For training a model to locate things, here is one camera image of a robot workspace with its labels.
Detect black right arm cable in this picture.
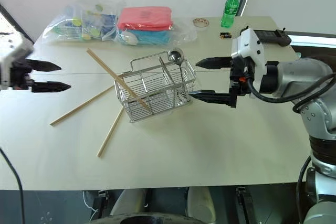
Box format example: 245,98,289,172
244,73,336,113

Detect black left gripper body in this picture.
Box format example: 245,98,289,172
8,58,36,93

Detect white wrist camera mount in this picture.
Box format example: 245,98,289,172
0,31,34,91
230,27,266,68

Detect clear bag of colourful items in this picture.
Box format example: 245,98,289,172
41,0,127,44

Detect red folded cloth pack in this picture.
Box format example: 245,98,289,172
117,6,173,31

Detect black robot body cable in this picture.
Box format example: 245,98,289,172
296,155,314,224

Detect clear plastic bag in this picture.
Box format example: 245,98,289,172
114,5,198,47

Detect thin white cable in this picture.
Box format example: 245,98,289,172
83,189,98,220

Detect green plastic bottle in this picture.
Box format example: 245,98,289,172
220,0,241,29

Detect black handheld device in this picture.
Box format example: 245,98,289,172
255,28,292,48

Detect metal spoon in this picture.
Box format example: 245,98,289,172
167,47,190,103

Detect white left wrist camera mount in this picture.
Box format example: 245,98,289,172
0,31,34,91

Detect blue folded cloth pack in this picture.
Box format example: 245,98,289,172
118,27,172,46

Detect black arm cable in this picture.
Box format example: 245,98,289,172
0,147,26,224
244,73,336,113

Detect tape roll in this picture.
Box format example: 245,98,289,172
192,17,211,28

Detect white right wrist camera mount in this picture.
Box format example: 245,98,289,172
230,27,266,68

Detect white rounded shape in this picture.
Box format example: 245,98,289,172
187,187,216,222
109,188,145,217

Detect silver wire basket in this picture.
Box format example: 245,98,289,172
113,52,197,124

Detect wooden chopstick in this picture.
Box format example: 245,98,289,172
86,48,150,110
97,108,124,158
50,86,116,127

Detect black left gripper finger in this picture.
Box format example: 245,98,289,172
26,59,62,72
30,80,72,93

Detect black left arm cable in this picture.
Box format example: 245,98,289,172
0,147,26,224

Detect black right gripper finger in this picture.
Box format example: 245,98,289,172
188,89,238,109
195,56,234,71

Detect black table bracket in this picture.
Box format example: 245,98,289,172
235,186,254,224
97,188,110,216

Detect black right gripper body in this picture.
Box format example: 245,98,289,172
229,56,255,98

